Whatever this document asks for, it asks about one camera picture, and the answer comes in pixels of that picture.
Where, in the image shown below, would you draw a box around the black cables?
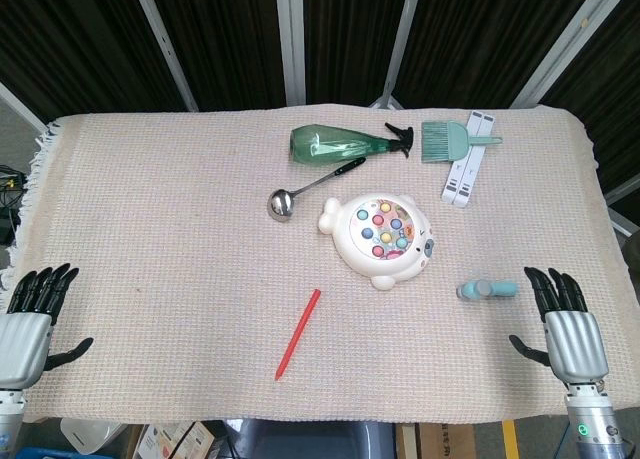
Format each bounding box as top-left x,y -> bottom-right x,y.
0,164 -> 29,270

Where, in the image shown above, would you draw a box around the steel ladle black handle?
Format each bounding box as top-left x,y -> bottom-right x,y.
267,156 -> 367,224

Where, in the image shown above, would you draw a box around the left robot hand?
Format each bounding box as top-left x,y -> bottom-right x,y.
0,262 -> 95,391

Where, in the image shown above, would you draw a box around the blue plastic crate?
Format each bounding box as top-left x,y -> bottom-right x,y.
9,446 -> 91,459

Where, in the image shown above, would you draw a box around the printed cardboard box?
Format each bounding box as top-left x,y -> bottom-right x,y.
133,421 -> 221,459

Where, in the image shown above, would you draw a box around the white folding stand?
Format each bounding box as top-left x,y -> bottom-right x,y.
441,110 -> 494,209

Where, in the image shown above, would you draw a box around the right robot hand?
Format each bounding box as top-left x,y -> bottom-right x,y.
508,266 -> 611,386

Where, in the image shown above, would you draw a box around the brown cardboard box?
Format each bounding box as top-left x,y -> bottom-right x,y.
395,421 -> 476,459

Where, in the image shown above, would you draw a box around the teal hand brush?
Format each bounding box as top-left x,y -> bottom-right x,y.
420,120 -> 504,164

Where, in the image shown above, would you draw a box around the white plastic container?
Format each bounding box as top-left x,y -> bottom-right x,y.
59,417 -> 130,456

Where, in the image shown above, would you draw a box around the red pen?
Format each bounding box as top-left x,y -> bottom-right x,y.
274,289 -> 322,381

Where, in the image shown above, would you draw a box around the small teal cylinder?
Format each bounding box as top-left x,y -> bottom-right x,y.
455,279 -> 520,301

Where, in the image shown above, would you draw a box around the green spray bottle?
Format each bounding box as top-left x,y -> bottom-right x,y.
289,122 -> 416,166

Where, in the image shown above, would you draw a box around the white fish toy game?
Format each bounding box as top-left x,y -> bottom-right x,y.
318,192 -> 436,292

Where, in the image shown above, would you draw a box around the beige woven table cloth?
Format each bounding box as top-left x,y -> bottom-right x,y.
0,102 -> 640,425

